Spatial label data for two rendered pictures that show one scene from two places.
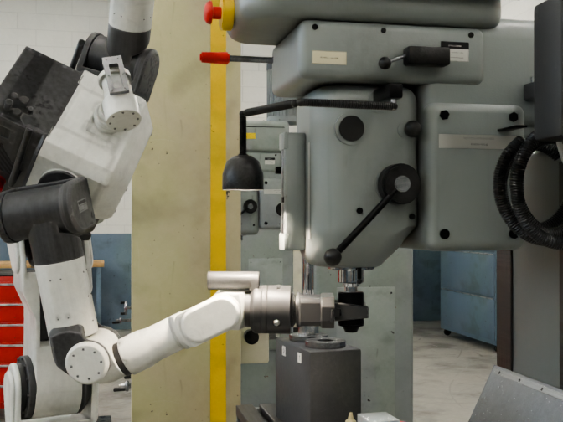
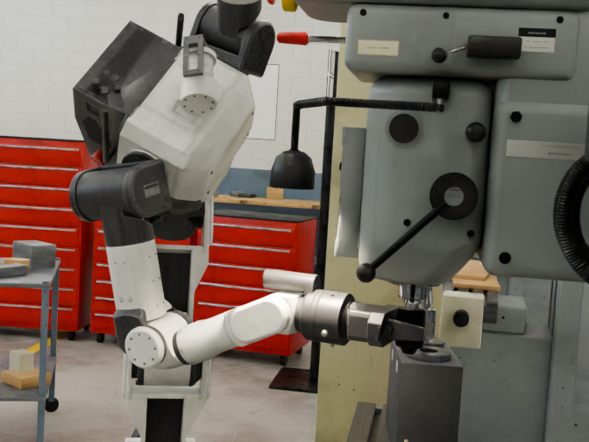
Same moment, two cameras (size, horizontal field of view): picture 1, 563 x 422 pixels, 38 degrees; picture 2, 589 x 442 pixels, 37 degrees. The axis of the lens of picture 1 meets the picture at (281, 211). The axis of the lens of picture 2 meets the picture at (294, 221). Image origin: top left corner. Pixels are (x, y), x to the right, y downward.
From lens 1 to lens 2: 0.47 m
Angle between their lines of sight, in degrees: 21
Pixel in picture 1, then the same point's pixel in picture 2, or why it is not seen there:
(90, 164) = (168, 146)
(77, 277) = (141, 261)
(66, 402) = (174, 374)
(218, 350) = not seen: hidden behind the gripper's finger
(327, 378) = (419, 393)
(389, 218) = (443, 233)
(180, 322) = (230, 319)
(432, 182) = (495, 196)
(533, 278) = not seen: outside the picture
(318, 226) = (364, 235)
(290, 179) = (346, 179)
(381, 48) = (442, 36)
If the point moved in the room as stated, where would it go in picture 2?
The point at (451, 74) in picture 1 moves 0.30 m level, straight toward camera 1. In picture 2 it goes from (530, 68) to (447, 41)
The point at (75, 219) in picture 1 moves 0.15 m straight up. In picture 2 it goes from (138, 204) to (141, 119)
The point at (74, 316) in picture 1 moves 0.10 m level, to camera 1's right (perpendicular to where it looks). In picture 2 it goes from (136, 300) to (185, 307)
